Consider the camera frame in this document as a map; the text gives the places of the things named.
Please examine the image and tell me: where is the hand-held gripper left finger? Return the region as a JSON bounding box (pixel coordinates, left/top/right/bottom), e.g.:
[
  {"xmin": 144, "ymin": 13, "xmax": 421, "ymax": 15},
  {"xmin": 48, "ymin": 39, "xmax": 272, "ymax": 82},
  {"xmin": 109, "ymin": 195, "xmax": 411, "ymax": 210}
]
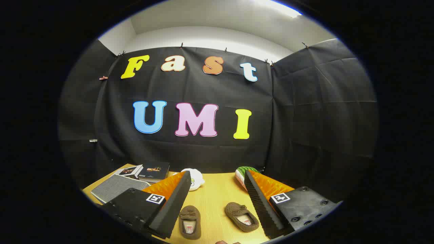
[{"xmin": 101, "ymin": 170, "xmax": 192, "ymax": 240}]

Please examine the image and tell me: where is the white plush toy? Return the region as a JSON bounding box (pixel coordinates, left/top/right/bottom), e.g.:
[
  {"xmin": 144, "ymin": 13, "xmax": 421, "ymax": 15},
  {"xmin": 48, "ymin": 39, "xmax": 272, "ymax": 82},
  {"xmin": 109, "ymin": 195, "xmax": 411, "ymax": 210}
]
[{"xmin": 173, "ymin": 168, "xmax": 205, "ymax": 192}]

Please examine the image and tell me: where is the watermelon slice plush toy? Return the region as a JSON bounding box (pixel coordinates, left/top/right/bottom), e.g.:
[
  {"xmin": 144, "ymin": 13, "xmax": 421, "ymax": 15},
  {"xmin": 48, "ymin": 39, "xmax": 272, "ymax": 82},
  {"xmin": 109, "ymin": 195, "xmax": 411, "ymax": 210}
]
[{"xmin": 235, "ymin": 166, "xmax": 261, "ymax": 190}]

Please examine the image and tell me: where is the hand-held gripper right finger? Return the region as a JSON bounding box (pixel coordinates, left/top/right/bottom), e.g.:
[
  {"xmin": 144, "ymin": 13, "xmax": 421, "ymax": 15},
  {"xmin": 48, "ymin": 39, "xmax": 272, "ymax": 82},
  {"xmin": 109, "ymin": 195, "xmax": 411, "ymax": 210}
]
[{"xmin": 243, "ymin": 170, "xmax": 342, "ymax": 240}]

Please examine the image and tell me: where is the grey fabric storage box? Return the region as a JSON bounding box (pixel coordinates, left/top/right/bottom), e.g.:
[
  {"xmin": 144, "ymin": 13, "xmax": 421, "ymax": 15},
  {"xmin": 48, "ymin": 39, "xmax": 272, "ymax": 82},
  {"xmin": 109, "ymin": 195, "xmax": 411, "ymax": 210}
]
[{"xmin": 90, "ymin": 174, "xmax": 151, "ymax": 204}]

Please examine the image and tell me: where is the dark cover book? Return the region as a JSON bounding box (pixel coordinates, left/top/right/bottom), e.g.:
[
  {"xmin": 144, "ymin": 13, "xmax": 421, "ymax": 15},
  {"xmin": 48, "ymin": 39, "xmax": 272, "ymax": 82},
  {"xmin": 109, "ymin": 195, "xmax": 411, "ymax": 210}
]
[{"xmin": 138, "ymin": 161, "xmax": 170, "ymax": 183}]

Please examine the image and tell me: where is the brown fuzzy shoe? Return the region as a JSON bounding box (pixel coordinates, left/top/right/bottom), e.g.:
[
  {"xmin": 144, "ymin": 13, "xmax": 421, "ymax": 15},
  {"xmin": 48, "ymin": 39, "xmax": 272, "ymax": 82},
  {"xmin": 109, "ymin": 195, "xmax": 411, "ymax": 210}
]
[
  {"xmin": 224, "ymin": 202, "xmax": 260, "ymax": 233},
  {"xmin": 179, "ymin": 205, "xmax": 202, "ymax": 240}
]

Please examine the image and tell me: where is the white cover book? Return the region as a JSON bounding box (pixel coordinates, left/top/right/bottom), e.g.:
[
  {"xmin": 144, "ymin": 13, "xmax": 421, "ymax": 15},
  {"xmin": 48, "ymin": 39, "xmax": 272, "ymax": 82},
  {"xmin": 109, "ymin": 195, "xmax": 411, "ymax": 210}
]
[{"xmin": 115, "ymin": 165, "xmax": 143, "ymax": 179}]

